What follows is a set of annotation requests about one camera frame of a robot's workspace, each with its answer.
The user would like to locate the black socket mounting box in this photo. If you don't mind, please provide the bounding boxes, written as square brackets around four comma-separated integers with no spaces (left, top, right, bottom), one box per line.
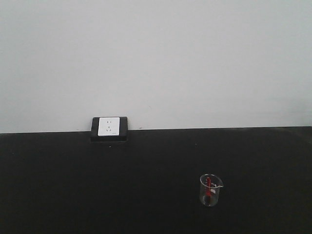
[90,117,128,142]

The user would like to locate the clear glass beaker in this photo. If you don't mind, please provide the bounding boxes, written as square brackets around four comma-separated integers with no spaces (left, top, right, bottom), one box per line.
[199,174,224,207]

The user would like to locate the red plastic stirrer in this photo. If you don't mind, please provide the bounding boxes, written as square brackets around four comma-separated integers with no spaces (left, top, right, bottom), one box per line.
[206,177,211,197]

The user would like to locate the white wall power socket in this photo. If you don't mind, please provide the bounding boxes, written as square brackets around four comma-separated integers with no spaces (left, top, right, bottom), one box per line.
[97,117,120,137]

